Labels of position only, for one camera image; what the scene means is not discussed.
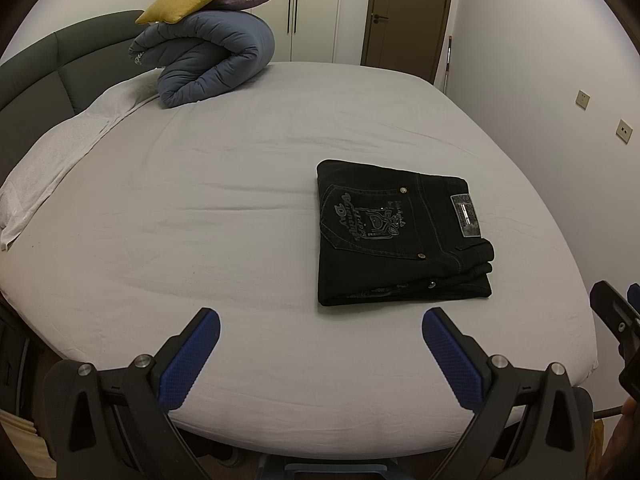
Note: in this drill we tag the black pants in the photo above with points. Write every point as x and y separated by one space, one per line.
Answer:
380 272

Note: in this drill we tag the grey padded headboard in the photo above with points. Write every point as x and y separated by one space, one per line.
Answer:
50 70

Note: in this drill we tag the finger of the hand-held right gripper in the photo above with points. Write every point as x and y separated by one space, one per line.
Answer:
634 296
614 316

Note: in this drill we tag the purple pillow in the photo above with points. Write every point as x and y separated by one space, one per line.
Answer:
245 0

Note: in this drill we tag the bed with white sheet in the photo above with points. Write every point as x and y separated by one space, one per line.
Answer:
200 210

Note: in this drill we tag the dark bedside cabinet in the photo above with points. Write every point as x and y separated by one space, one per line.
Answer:
15 350

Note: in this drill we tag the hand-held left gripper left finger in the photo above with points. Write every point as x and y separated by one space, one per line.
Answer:
192 355

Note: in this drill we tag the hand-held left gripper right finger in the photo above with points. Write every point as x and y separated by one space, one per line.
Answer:
452 355

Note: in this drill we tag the rolled blue duvet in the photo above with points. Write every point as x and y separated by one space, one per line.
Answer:
215 55

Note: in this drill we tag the brown wooden door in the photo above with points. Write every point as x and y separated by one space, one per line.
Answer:
405 25

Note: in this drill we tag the metal pole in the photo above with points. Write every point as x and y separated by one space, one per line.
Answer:
447 62

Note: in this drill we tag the white wardrobe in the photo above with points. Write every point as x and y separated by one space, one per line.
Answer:
317 20

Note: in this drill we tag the wall socket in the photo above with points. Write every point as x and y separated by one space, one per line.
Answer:
624 131
583 99

